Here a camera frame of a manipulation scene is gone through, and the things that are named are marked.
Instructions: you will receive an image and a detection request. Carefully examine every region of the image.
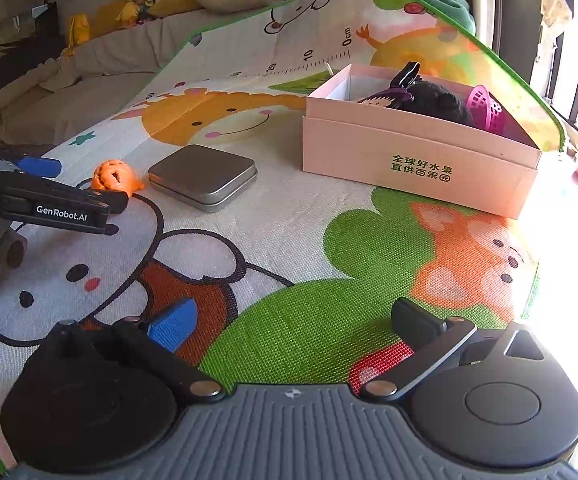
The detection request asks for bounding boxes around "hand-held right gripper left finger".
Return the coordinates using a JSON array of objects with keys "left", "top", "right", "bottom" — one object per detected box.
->
[{"left": 44, "top": 297, "right": 225, "bottom": 403}]

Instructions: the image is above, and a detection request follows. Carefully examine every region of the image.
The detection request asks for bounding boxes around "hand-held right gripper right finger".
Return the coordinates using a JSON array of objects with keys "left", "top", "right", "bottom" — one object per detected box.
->
[{"left": 359, "top": 297, "right": 545, "bottom": 403}]

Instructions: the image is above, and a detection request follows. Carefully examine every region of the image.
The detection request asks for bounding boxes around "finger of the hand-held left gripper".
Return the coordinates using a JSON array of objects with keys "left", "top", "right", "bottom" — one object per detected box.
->
[
  {"left": 0, "top": 170, "right": 130, "bottom": 214},
  {"left": 0, "top": 153, "right": 64, "bottom": 179}
]

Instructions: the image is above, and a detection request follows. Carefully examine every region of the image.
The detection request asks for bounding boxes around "orange plastic toy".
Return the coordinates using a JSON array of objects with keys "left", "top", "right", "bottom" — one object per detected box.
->
[{"left": 90, "top": 159, "right": 145, "bottom": 196}]

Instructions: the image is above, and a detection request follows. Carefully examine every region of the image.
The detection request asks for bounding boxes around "pink cardboard box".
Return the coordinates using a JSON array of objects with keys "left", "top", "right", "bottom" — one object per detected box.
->
[{"left": 301, "top": 63, "right": 544, "bottom": 220}]

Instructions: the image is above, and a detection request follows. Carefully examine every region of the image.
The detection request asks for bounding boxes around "dark grey plush toy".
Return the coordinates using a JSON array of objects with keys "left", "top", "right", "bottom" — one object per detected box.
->
[{"left": 399, "top": 80, "right": 475, "bottom": 123}]

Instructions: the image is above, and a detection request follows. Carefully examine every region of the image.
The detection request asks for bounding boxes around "pink toy colander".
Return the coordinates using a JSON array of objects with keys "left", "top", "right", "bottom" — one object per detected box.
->
[{"left": 466, "top": 85, "right": 509, "bottom": 135}]

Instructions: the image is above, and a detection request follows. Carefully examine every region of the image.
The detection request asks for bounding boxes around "grey bed blanket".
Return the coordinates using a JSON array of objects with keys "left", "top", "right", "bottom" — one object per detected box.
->
[{"left": 0, "top": 10, "right": 230, "bottom": 148}]

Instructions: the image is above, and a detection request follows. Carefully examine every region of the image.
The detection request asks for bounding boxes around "square metal tin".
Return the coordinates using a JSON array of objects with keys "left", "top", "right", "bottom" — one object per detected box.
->
[{"left": 148, "top": 144, "right": 259, "bottom": 213}]

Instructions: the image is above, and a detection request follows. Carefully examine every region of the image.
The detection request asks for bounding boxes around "printed cartoon play mat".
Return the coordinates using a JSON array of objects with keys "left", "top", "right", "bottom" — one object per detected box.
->
[{"left": 0, "top": 0, "right": 570, "bottom": 476}]

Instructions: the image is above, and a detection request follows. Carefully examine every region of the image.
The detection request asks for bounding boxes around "dark shelf unit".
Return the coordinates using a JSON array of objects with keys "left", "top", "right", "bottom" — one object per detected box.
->
[{"left": 0, "top": 0, "right": 64, "bottom": 111}]

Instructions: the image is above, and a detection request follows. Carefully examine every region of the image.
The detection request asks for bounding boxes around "yellow bird plush toy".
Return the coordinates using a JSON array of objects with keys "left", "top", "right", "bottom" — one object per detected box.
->
[{"left": 115, "top": 0, "right": 145, "bottom": 26}]

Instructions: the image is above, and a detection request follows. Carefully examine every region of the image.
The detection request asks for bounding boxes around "yellow bolster pillow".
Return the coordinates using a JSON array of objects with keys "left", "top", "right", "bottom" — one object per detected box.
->
[{"left": 64, "top": 0, "right": 355, "bottom": 58}]

